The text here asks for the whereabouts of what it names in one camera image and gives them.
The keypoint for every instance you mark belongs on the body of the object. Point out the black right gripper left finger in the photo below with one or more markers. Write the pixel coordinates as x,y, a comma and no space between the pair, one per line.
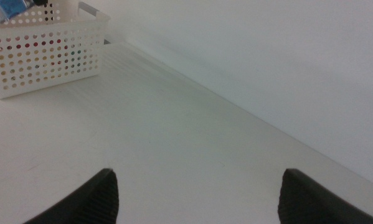
96,202

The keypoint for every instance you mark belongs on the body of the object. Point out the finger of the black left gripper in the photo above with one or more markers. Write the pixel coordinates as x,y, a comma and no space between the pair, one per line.
40,2

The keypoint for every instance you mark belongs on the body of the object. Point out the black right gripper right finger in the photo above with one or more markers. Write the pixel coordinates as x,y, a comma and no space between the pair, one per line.
304,202

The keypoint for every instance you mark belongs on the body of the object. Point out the clear water bottle blue cap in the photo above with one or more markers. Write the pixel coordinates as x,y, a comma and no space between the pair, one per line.
8,7

